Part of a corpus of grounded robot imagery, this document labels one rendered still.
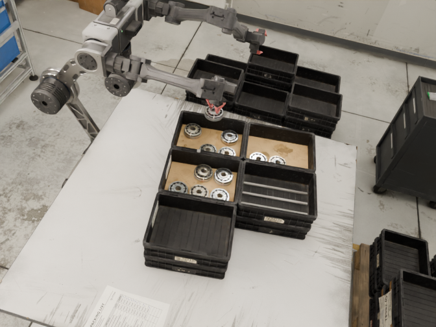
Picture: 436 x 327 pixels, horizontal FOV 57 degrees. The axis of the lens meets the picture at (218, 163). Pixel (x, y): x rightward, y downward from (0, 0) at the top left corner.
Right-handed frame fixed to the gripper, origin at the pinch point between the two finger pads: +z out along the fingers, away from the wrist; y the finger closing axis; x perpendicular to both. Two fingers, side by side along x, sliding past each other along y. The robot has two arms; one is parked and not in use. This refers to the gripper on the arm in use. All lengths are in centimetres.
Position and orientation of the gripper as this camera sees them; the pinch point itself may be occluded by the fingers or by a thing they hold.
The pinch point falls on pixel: (214, 109)
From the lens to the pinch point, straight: 224.6
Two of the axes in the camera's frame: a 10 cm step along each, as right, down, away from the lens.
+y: -6.7, -6.1, 4.3
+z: -1.1, 6.5, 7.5
